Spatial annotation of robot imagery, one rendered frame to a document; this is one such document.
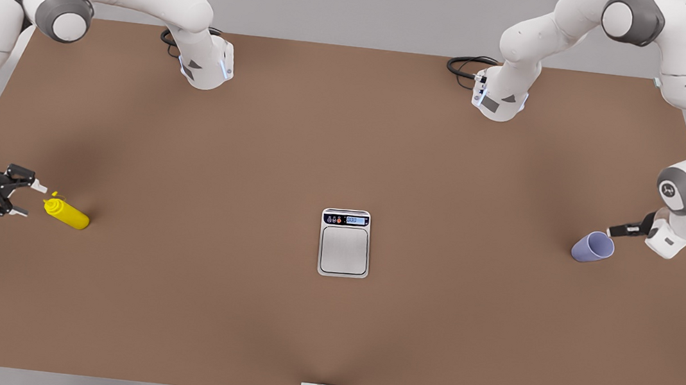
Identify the silver digital kitchen scale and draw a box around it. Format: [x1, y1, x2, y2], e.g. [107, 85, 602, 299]
[315, 207, 376, 281]

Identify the lilac plastic cup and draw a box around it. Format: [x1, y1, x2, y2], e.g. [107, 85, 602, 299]
[570, 228, 617, 267]

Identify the black cable loop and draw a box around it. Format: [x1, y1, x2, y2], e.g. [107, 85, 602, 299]
[443, 52, 502, 95]
[158, 21, 225, 64]

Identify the yellow sauce squeeze bottle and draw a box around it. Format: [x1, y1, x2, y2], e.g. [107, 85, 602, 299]
[40, 189, 94, 232]

